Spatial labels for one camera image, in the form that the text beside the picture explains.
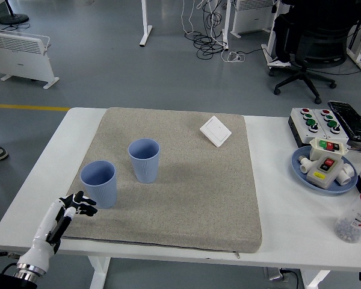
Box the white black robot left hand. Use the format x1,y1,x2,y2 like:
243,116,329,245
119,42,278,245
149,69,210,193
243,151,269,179
16,191,98,273

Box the blue ribbed plastic cup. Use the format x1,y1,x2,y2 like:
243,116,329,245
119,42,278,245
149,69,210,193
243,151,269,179
80,160,119,210
128,138,161,184

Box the white push-button control box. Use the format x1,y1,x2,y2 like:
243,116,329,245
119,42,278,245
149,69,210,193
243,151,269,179
288,107,323,148
311,108,350,148

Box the grey-brown cushion mat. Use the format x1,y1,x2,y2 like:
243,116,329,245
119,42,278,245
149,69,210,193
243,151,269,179
60,107,263,253

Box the white panel heater with feet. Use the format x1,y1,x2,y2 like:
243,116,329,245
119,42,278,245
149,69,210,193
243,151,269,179
0,28,60,90

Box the black round floor stand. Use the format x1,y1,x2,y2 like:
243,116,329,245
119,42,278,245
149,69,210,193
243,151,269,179
0,0,30,25

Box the white desk leg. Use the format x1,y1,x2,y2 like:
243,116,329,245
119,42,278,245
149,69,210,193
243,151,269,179
221,0,232,51
138,0,153,48

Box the power strip under table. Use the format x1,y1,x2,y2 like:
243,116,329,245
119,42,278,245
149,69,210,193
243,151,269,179
264,267,300,283

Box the white table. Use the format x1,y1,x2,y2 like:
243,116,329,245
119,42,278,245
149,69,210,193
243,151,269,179
0,107,361,289

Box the blue round plate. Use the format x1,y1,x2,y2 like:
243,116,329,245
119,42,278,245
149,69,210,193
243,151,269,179
291,146,359,197

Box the small white pipe fitting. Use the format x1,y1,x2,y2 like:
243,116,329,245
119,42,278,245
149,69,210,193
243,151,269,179
298,155,314,175

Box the large white pipe fitting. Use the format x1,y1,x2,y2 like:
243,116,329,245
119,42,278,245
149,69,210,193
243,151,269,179
336,163,357,187

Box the clear jar with red lid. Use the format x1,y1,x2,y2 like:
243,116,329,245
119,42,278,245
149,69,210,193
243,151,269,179
333,187,361,243

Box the black keypad device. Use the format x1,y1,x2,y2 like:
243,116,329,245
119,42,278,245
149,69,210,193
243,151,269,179
327,100,361,141

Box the black office chair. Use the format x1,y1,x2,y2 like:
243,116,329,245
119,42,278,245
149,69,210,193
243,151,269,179
269,16,354,105

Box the seated person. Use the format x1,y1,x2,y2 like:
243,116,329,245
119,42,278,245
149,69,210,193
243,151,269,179
267,0,361,69

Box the white wall switch plate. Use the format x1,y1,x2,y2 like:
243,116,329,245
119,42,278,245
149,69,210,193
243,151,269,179
199,115,233,148

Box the black cable bundle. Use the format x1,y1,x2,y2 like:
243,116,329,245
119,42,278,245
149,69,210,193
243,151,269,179
193,0,267,60

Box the white cable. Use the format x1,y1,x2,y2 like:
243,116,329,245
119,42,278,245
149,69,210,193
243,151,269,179
180,0,247,64

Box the white green-red switch box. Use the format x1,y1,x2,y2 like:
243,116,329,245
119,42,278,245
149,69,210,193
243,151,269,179
308,137,350,162

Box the grey red-black switch box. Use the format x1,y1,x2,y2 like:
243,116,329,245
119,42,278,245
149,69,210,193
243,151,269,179
306,156,346,191

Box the white desk frame with cables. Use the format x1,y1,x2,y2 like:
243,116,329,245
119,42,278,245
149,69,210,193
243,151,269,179
346,11,361,76

